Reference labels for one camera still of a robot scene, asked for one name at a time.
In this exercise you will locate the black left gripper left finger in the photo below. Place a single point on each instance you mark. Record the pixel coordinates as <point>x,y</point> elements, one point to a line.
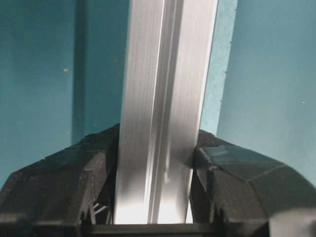
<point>57,195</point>

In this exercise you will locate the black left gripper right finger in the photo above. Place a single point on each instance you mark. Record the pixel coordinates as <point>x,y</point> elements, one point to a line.
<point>246,194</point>

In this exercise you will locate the silver aluminium extrusion rail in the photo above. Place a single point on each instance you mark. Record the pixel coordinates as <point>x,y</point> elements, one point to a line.
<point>167,57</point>

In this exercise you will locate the teal table cloth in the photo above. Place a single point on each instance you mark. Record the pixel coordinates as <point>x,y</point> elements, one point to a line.
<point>62,66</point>

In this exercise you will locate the light teal tape strip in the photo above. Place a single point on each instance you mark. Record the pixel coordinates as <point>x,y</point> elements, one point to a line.
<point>218,64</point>

